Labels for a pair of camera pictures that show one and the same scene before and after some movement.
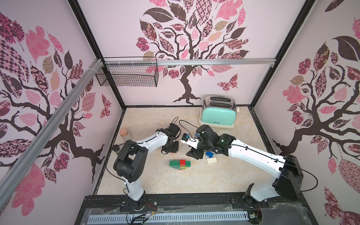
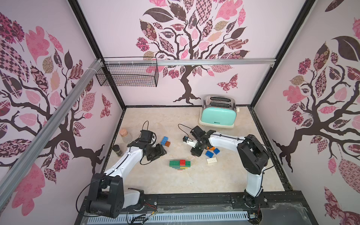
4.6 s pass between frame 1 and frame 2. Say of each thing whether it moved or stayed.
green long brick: stayed
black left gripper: moved
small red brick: stayed
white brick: stayed
